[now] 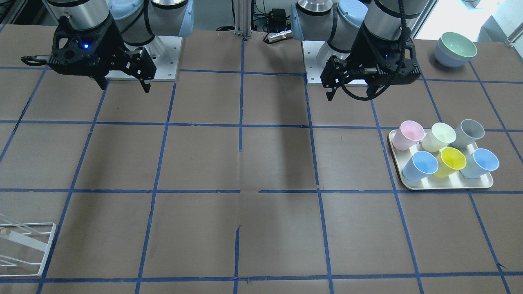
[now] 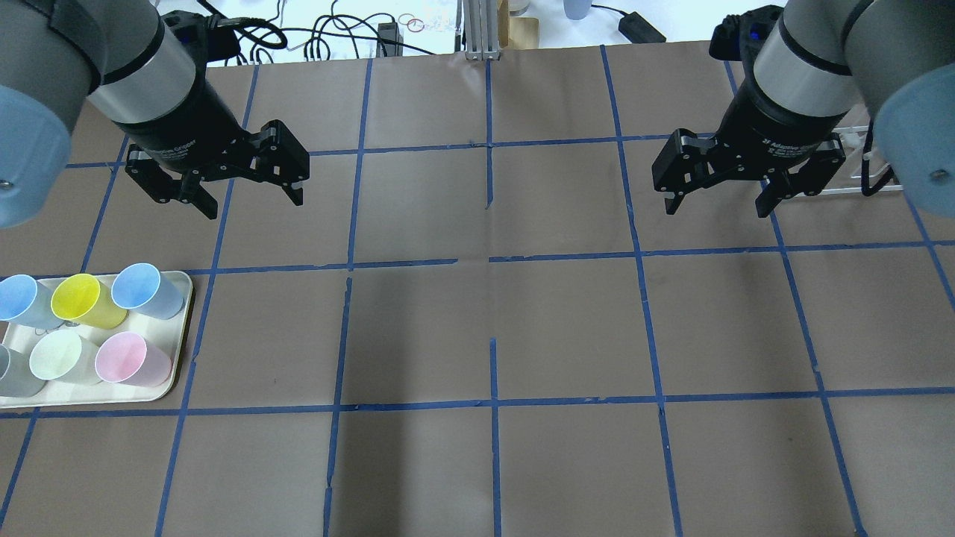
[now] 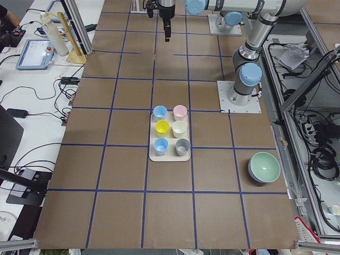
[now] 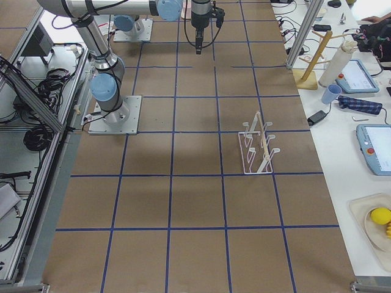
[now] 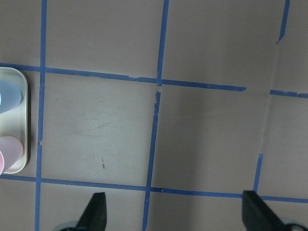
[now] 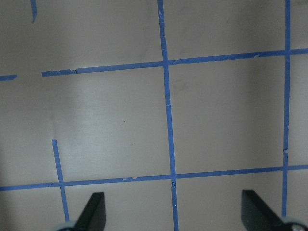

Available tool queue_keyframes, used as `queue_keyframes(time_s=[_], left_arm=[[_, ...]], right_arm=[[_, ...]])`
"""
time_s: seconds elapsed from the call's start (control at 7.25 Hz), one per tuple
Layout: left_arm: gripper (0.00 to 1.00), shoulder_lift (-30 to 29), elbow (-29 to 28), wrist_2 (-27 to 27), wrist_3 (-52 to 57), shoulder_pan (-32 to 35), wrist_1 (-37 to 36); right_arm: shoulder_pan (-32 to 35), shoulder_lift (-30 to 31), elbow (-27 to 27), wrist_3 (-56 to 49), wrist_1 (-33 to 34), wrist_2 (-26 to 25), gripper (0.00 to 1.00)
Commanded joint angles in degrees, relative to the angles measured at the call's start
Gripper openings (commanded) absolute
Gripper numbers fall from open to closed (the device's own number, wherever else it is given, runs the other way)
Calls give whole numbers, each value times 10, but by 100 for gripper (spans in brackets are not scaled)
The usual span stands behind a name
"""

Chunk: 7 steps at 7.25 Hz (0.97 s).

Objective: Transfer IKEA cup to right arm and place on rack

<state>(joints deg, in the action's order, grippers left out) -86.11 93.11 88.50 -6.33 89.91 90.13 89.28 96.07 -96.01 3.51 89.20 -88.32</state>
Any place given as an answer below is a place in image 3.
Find black usb hub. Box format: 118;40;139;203
61;76;80;86

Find black power adapter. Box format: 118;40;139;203
6;108;29;118

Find aluminium frame post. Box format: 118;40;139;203
61;0;93;55

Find grey cup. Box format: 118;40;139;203
175;138;191;156

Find beige plastic tray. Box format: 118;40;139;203
149;112;191;162

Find blue cup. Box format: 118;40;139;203
154;138;169;156
153;105;167;121

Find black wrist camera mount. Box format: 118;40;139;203
143;0;158;19

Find black cable bundle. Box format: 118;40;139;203
309;147;338;182

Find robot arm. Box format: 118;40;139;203
184;1;306;106
215;11;242;30

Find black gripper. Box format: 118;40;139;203
158;0;175;42

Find wooden stand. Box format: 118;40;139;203
47;12;87;64

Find teach pendant tablet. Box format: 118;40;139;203
16;39;55;71

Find yellow cup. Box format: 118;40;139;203
155;120;170;138

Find paper cup on floor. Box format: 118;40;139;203
327;205;340;216

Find green and blue bowl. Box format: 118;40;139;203
248;151;281;183

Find cream cup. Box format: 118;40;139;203
172;121;186;138

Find white water bottle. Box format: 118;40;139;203
40;12;69;56

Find black monitor stand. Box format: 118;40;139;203
1;107;52;206

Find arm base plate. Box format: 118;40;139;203
217;81;261;114
208;14;242;36

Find crumpled white paper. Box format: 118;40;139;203
278;42;309;71

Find pink cup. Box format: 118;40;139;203
173;105;187;121

